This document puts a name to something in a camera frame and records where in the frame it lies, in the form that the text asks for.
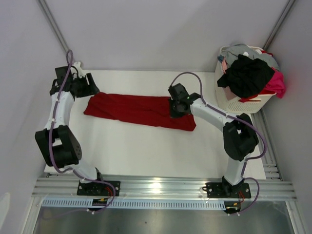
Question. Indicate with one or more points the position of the white perforated laundry basket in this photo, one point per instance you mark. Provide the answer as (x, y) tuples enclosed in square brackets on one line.
[(227, 100)]

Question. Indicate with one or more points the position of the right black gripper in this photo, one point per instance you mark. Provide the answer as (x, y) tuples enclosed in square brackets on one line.
[(172, 114)]

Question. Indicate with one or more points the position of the grey garment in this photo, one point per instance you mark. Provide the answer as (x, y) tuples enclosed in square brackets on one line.
[(231, 53)]

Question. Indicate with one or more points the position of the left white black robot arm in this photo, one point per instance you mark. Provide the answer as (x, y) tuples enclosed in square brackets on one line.
[(57, 143)]

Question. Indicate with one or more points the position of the red t shirt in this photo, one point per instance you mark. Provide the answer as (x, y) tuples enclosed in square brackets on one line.
[(143, 110)]

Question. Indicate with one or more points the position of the right aluminium corner post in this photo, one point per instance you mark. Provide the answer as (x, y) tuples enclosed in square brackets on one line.
[(286, 11)]

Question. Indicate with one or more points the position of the aluminium mounting rail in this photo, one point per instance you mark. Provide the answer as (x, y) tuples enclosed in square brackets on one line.
[(148, 187)]

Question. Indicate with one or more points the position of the aluminium corner post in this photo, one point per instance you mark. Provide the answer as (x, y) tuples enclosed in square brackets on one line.
[(286, 11), (47, 13)]

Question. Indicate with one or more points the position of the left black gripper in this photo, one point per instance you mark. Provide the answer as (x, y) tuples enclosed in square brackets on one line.
[(90, 89)]

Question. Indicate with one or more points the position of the slotted cable duct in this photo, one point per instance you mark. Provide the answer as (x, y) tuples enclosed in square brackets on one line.
[(120, 203)]

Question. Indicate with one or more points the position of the left aluminium corner post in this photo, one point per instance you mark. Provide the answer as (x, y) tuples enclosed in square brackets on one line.
[(47, 13)]

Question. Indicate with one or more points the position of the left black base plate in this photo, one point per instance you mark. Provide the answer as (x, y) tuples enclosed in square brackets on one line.
[(94, 189)]

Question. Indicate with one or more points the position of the pink garment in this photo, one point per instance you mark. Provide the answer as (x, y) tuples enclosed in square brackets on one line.
[(274, 86)]

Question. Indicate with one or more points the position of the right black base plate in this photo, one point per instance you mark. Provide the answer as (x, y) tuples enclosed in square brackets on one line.
[(220, 190)]

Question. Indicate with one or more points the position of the black garment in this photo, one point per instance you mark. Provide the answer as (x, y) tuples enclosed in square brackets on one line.
[(246, 77)]

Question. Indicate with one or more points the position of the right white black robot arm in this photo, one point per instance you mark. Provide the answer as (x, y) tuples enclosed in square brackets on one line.
[(239, 136)]

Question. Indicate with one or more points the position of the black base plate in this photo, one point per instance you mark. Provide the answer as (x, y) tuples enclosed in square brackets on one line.
[(94, 189), (220, 190)]

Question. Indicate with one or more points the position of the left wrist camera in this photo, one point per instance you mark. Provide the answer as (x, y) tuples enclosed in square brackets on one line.
[(78, 68)]

